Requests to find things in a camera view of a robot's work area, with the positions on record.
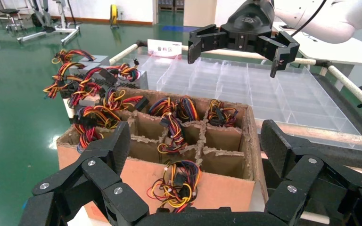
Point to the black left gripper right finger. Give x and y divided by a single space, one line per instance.
306 184

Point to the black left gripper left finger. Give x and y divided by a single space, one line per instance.
103 187

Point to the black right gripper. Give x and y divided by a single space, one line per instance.
246 28

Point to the white label card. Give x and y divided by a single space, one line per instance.
164 48

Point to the clear plastic divider tray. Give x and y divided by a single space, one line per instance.
262 93

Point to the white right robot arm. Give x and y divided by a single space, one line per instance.
340 18

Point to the brown cardboard divider box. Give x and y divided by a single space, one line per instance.
221 193

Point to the black padded metal bench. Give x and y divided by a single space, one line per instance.
10 11

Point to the yellow round reel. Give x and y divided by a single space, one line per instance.
114 15

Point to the grey metal floor stand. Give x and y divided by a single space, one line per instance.
64 29

